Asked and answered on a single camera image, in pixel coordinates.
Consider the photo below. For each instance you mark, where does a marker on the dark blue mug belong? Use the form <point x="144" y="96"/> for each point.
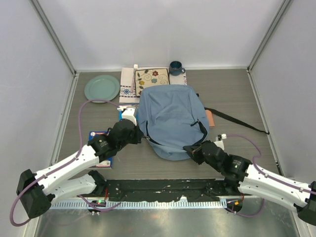
<point x="176" y="68"/>

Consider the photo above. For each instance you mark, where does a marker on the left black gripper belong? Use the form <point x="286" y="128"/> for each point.
<point x="138" y="133"/>

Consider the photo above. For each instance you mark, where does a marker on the square floral plate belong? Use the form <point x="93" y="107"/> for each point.
<point x="151" y="77"/>

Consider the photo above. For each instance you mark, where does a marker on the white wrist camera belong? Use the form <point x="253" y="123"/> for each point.
<point x="219" y="140"/>
<point x="129" y="112"/>

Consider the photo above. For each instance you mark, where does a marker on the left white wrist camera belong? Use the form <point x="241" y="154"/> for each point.
<point x="129" y="112"/>

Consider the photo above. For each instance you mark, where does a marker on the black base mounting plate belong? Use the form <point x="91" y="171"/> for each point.
<point x="165" y="190"/>

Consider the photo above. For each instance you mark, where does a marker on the blue book with plates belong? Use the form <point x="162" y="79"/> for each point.
<point x="107" y="163"/>

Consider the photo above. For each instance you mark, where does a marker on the white fork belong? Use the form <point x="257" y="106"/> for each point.
<point x="134" y="76"/>

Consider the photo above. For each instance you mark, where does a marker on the white patterned placemat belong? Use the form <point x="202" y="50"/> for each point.
<point x="127" y="94"/>

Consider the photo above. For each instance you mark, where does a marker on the slotted cable duct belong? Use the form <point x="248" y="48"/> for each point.
<point x="181" y="204"/>

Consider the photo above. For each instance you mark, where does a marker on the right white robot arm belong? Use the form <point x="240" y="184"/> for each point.
<point x="251" y="179"/>

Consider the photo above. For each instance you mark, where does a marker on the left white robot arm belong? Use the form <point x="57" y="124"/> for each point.
<point x="39" y="190"/>

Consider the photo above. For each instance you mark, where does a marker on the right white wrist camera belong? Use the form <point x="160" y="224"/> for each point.
<point x="219" y="140"/>

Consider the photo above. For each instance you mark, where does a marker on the small blue book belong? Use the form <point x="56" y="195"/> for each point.
<point x="120" y="114"/>

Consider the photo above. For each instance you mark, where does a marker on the blue student backpack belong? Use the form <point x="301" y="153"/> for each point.
<point x="172" y="116"/>

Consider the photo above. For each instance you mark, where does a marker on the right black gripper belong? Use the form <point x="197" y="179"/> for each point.
<point x="194" y="151"/>

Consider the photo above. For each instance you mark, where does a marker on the green round plate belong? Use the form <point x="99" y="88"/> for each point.
<point x="103" y="87"/>

